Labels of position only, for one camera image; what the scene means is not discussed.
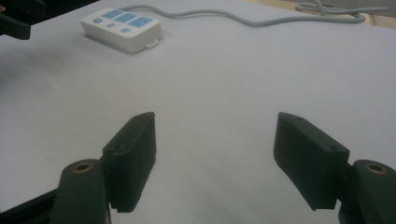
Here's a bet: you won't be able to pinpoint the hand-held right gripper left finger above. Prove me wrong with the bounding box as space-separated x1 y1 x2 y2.
102 111 157 215

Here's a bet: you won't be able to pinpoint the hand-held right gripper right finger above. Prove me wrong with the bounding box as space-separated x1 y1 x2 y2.
273 111 351 212

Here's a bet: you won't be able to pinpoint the grey power strip cable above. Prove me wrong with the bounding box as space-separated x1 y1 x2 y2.
119 0 390 28

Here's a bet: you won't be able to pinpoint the white table sheet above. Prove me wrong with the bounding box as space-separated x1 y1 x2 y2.
0 0 396 224

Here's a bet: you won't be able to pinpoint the white power strip blue sockets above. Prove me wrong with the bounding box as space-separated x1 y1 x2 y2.
79 7 164 54

